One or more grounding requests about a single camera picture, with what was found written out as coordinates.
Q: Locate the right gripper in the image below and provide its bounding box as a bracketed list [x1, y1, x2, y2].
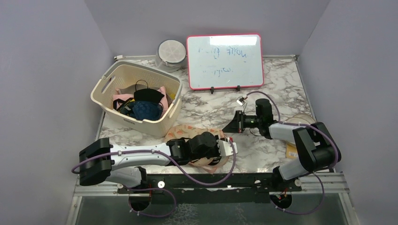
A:
[222, 110, 262, 133]

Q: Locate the black bra from bag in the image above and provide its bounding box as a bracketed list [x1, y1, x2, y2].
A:
[189, 157, 221, 167]

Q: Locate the floral mesh laundry bag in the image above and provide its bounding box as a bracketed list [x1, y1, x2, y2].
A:
[163, 125, 230, 174]

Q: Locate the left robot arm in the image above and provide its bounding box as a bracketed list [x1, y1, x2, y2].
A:
[72, 132, 234, 193]

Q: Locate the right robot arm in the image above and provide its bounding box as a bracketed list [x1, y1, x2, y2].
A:
[223, 98, 341, 191]

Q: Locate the black bra in basket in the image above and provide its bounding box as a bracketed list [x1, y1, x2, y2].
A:
[133, 80, 165, 104]

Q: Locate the cream plastic laundry basket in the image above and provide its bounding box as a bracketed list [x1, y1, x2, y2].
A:
[91, 60, 183, 137]

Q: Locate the pink garment in basket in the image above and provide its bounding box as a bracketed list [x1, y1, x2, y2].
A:
[113, 85, 172, 113]

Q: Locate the small yellow notepad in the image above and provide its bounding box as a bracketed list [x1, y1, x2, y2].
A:
[285, 143, 298, 159]

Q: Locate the pink framed whiteboard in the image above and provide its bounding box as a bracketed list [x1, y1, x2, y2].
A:
[186, 33, 265, 90]

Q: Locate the round white disc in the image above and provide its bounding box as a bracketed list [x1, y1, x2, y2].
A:
[285, 113, 316, 125]

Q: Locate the blue lace garment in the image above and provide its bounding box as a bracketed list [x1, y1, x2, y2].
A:
[125, 101, 163, 121]

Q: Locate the white round mesh container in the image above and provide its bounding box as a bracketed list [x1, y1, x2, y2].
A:
[155, 39, 187, 73]

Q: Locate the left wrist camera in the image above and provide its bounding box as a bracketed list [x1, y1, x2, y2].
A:
[217, 139, 238, 157]

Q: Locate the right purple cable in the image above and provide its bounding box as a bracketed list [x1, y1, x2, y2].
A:
[242, 90, 339, 216]

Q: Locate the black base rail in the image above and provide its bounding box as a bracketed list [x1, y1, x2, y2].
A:
[74, 172, 349, 212]

